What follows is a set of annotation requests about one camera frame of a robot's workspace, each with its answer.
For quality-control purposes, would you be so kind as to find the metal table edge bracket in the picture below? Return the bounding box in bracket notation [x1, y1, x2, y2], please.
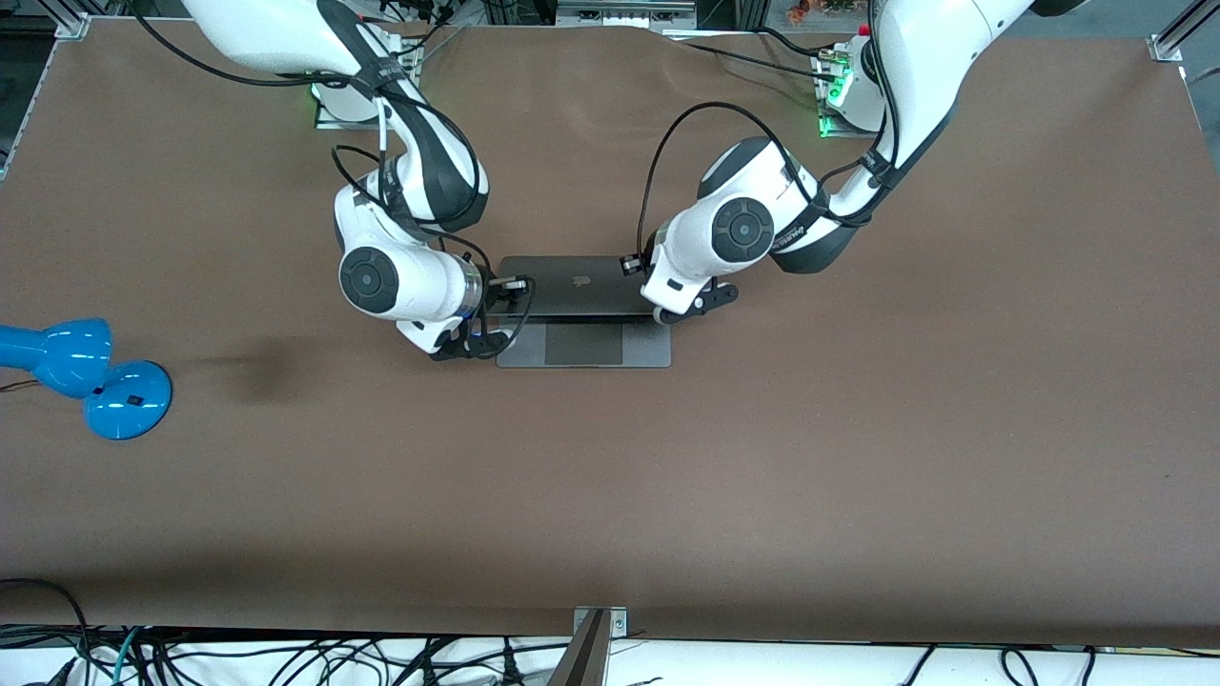
[572, 607, 628, 637]

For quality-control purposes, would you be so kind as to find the grey power unit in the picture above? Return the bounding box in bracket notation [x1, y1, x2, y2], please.
[556, 0, 699, 30]

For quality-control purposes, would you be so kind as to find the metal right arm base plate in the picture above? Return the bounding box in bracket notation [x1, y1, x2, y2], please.
[313, 43, 425, 131]

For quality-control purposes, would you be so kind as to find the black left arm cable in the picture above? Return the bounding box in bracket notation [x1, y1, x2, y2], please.
[636, 0, 902, 272]

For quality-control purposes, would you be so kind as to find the blue desk lamp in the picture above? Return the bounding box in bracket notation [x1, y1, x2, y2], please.
[0, 318, 173, 441]

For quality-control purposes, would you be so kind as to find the aluminium frame profile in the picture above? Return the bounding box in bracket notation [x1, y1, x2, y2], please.
[1148, 0, 1220, 64]
[38, 0, 93, 39]

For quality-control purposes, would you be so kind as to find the teal floor cable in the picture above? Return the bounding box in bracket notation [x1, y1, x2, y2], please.
[112, 626, 146, 686]

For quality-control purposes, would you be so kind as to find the black looped floor cable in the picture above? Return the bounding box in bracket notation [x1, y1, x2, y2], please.
[0, 577, 92, 686]

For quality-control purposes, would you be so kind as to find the dark camera post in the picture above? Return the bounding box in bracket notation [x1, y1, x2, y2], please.
[547, 610, 612, 686]

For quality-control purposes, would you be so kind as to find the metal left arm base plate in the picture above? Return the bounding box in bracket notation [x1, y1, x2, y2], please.
[818, 48, 887, 140]

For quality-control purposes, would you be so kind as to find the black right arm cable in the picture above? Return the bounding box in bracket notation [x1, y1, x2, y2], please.
[129, 0, 535, 361]

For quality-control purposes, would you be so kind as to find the silver grey laptop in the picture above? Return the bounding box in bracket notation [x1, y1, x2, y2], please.
[496, 255, 672, 369]

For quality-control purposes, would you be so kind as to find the black table cable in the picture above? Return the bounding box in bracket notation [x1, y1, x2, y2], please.
[667, 27, 832, 87]

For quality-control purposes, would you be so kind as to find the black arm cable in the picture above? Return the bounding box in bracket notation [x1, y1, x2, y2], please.
[636, 0, 902, 272]
[129, 0, 535, 361]

